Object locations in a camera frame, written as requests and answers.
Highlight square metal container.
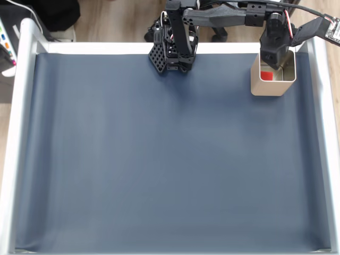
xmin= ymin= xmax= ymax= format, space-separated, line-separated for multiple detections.
xmin=250 ymin=49 xmax=297 ymax=97

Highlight black office chair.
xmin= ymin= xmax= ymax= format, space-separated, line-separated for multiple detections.
xmin=211 ymin=26 xmax=228 ymax=43

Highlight blue-grey table mat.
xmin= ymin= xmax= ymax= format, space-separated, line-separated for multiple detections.
xmin=14 ymin=52 xmax=333 ymax=253

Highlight person's leg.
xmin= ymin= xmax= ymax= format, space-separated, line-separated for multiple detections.
xmin=23 ymin=0 xmax=81 ymax=33

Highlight dark grey box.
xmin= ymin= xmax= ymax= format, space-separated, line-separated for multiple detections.
xmin=0 ymin=4 xmax=50 ymax=42

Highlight white device coloured labels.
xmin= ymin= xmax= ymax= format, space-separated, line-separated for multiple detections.
xmin=0 ymin=22 xmax=18 ymax=78

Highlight red white servo wire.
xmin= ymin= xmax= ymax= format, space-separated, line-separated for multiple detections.
xmin=283 ymin=9 xmax=297 ymax=40

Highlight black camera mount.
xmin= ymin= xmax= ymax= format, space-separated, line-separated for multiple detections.
xmin=291 ymin=17 xmax=329 ymax=48

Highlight black camera cable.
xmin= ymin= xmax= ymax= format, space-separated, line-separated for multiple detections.
xmin=212 ymin=0 xmax=329 ymax=19

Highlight camera circuit board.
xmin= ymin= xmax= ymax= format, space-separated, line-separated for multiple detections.
xmin=323 ymin=15 xmax=340 ymax=44

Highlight white cable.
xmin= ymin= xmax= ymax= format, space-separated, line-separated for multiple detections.
xmin=4 ymin=0 xmax=45 ymax=35

